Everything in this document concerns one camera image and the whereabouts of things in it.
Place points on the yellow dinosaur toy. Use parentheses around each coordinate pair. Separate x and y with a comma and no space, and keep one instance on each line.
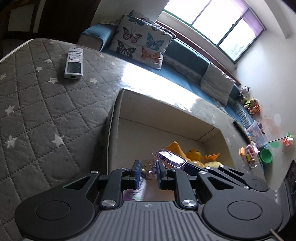
(195,158)

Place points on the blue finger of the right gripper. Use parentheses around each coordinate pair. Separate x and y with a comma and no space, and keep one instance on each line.
(193,170)

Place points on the white remote control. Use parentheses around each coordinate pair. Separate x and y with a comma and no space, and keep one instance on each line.
(74,64)

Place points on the small toy car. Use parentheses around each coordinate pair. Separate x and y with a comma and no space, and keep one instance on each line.
(251,152)

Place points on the window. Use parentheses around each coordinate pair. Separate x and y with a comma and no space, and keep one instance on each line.
(229,25)

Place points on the blue sofa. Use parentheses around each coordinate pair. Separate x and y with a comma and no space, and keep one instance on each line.
(182,65)

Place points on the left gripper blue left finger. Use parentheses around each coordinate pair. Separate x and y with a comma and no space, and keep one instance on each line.
(135,174)

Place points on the yellow plush chick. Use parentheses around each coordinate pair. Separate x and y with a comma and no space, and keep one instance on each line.
(211,161)

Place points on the stuffed toys pile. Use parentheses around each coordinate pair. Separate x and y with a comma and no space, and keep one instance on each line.
(250,104)

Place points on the small yellow toy piece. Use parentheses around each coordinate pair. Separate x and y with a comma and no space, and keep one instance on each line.
(241,151)

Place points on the orange dinosaur toy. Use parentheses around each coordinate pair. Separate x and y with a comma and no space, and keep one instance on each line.
(175,148)

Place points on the grey quilted star cover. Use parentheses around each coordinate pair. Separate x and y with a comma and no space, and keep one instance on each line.
(54,130)

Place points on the clear plastic storage box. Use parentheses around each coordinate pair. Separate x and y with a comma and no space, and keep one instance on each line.
(257,135)

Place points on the grey sofa cushion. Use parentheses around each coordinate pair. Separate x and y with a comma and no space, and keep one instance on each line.
(217,84)

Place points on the purple cheers card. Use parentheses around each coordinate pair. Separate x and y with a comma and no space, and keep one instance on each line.
(136,195)

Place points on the black remote control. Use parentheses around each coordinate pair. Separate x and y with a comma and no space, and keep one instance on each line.
(240,129)

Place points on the grey cardboard box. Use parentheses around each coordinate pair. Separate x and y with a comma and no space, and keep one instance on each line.
(140,125)

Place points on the butterfly print pillow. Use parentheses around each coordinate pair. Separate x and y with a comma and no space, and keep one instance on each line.
(140,39)

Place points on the colourful pinwheel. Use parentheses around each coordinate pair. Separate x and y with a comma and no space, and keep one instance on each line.
(286,140)

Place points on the clear glitter cube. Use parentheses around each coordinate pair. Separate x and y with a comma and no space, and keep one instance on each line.
(161,160)

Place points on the green plastic bowl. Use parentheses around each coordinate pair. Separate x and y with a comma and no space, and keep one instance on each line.
(266,156)

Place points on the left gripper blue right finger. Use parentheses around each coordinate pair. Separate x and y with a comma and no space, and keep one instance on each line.
(161,175)

